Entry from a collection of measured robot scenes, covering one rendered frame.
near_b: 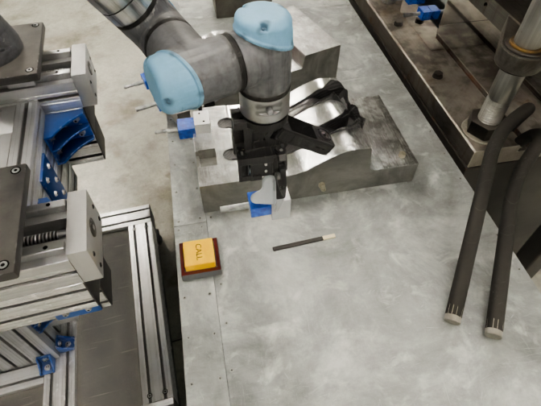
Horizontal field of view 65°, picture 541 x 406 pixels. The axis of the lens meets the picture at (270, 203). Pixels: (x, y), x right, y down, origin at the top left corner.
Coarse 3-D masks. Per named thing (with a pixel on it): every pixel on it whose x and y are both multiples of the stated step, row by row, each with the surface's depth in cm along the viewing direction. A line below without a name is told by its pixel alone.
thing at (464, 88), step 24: (360, 0) 169; (384, 24) 152; (408, 24) 152; (408, 48) 142; (456, 48) 142; (480, 48) 142; (408, 72) 140; (432, 72) 133; (456, 72) 133; (480, 72) 133; (432, 96) 127; (456, 96) 126; (480, 96) 126; (528, 96) 126; (456, 120) 119; (528, 120) 119; (456, 144) 119; (480, 144) 113; (504, 144) 113; (528, 144) 114
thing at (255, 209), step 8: (248, 192) 82; (288, 192) 80; (248, 200) 81; (288, 200) 79; (224, 208) 80; (232, 208) 80; (240, 208) 81; (248, 208) 81; (256, 208) 79; (264, 208) 80; (272, 208) 80; (280, 208) 80; (288, 208) 81; (256, 216) 81; (272, 216) 82; (280, 216) 82; (288, 216) 83
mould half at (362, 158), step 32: (224, 128) 101; (352, 128) 95; (384, 128) 106; (224, 160) 94; (288, 160) 95; (320, 160) 92; (352, 160) 93; (384, 160) 99; (416, 160) 99; (224, 192) 92; (320, 192) 99
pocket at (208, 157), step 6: (204, 150) 97; (210, 150) 97; (198, 156) 97; (204, 156) 98; (210, 156) 99; (216, 156) 98; (198, 162) 96; (204, 162) 98; (210, 162) 98; (216, 162) 98
